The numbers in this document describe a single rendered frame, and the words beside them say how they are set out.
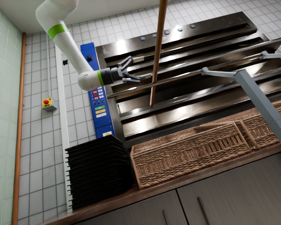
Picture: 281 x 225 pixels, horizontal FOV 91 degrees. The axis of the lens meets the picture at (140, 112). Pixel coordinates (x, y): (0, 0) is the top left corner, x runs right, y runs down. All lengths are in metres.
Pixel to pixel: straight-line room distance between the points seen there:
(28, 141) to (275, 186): 1.65
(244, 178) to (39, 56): 2.10
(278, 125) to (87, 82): 0.91
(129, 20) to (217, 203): 2.03
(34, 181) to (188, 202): 1.17
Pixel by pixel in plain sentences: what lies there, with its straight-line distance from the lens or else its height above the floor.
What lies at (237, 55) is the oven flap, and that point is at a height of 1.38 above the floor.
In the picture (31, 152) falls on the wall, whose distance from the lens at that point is 1.52.
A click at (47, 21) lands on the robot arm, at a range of 1.05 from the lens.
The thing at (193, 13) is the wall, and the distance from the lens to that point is 2.32.
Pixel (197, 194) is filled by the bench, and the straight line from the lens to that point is 0.67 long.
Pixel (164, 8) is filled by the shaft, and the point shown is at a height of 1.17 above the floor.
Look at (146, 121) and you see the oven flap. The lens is 1.25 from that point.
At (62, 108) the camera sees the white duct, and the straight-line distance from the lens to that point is 1.49.
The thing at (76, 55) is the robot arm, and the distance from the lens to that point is 0.98.
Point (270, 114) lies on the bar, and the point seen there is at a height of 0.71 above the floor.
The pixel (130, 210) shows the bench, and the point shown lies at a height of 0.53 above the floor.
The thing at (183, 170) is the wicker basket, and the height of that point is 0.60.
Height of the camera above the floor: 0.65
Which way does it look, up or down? 22 degrees up
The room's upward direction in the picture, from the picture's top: 18 degrees counter-clockwise
